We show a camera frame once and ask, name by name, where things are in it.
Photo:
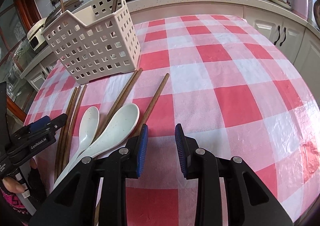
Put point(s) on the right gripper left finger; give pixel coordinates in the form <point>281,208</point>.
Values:
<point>122,164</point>

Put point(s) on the left hand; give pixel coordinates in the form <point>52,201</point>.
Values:
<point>12,185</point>

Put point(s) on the small white ceramic spoon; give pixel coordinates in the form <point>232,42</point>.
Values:
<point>87,130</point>

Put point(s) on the large white ceramic spoon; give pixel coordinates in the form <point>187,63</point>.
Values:
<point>119,128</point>

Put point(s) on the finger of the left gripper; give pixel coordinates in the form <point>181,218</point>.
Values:
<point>39,124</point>
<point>58,122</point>

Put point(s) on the white lower kitchen cabinets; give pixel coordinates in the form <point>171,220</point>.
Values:
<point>295,38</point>

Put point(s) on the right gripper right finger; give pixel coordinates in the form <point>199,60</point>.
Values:
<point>198,163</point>

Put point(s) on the white small cooker appliance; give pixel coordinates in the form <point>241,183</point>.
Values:
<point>35,37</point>

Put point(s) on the red white checkered tablecloth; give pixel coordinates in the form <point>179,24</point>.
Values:
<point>234,92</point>

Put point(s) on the wooden framed glass door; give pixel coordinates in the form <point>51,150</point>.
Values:
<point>17,18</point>

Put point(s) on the beige perforated utensil basket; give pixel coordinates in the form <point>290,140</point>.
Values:
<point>92,41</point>

